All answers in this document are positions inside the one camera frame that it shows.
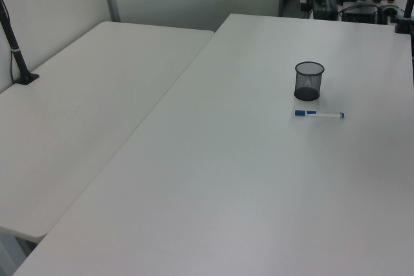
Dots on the black computer box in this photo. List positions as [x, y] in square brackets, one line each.
[359, 13]

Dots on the black clamp camera mount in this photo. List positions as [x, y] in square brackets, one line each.
[404, 24]

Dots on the white side table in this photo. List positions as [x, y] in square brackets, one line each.
[81, 101]

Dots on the white partition panel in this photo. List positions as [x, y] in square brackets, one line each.
[51, 24]

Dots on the blue and white marker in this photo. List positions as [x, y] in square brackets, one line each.
[320, 114]

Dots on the black mesh pen cup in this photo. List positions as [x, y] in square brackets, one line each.
[306, 93]

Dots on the black camera stand pole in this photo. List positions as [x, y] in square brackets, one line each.
[15, 51]

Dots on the dark green equipment box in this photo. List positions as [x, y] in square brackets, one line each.
[328, 11]

